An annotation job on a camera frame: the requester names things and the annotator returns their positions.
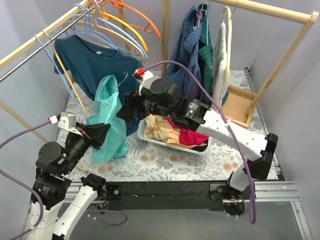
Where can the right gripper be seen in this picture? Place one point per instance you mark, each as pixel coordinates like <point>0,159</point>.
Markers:
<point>135,105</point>

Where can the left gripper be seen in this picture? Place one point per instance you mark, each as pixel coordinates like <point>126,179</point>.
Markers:
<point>89,135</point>

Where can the teal t shirt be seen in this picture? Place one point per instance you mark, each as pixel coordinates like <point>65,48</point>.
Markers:
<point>107,103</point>

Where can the beige t shirt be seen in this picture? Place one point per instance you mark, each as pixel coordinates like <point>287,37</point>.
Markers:
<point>157,127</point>

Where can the magenta garment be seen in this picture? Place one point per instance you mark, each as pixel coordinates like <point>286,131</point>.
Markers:
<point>188,137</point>

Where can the dark blue garment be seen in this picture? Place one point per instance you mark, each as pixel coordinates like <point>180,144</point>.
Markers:
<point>89,63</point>

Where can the black t shirt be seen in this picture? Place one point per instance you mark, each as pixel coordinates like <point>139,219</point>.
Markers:
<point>202,147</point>

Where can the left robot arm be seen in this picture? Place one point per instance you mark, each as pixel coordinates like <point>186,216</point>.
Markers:
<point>51,184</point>

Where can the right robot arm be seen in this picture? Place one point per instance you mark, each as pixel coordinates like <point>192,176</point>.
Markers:
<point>163,98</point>

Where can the blue plaid shirt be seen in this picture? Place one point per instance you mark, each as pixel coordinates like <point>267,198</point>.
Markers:
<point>186,53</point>

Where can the yellow orange hanger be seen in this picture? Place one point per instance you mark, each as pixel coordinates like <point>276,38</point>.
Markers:
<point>110,16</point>

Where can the white garment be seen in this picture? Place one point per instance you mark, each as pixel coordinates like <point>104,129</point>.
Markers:
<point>219,66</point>

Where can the dark green garment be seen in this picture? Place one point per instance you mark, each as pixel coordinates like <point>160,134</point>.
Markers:
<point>205,55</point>

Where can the black base bar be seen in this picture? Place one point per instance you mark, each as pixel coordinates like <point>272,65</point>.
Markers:
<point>166,195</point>

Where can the floral table cloth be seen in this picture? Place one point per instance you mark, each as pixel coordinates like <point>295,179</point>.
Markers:
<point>146,161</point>

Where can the right wooden clothes rack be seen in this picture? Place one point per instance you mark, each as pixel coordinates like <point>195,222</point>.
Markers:
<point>267,36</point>

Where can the wooden clothes rack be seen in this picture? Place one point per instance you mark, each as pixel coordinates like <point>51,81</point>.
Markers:
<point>267,36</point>
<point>25,17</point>

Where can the metal rod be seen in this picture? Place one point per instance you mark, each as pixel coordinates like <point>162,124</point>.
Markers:
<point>31,43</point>

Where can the left wooden clothes rack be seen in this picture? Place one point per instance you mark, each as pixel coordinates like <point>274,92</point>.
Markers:
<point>25,17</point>

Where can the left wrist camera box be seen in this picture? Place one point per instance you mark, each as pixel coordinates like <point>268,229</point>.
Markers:
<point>65,121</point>

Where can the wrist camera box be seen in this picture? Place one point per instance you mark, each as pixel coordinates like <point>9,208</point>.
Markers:
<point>65,121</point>
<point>144,77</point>

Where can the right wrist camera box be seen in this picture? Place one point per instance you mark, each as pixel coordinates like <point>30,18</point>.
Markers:
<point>144,77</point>

